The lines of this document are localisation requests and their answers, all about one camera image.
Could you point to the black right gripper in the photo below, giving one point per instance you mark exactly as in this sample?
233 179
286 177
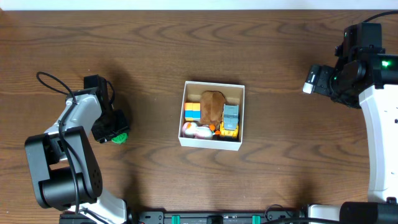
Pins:
322 86

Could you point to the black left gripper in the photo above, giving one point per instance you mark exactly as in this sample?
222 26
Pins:
109 131

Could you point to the green round spinner toy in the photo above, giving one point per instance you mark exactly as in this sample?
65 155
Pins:
120 139

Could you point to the pink duck figurine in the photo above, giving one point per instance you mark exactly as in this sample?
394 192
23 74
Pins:
193 130

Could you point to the multicoloured puzzle cube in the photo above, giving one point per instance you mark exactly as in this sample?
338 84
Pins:
192 111

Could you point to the white cardboard box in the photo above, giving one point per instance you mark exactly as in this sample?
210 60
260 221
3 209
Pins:
234 94

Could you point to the yellow grey toy truck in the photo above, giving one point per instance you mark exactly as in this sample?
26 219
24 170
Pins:
229 127

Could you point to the brown plush toy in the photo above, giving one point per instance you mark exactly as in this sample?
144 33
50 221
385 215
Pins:
211 107

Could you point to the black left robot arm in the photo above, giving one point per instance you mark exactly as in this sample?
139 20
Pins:
64 171

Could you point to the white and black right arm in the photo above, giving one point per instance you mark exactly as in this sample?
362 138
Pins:
365 78

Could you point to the black mounting rail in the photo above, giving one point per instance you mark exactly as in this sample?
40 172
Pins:
272 213

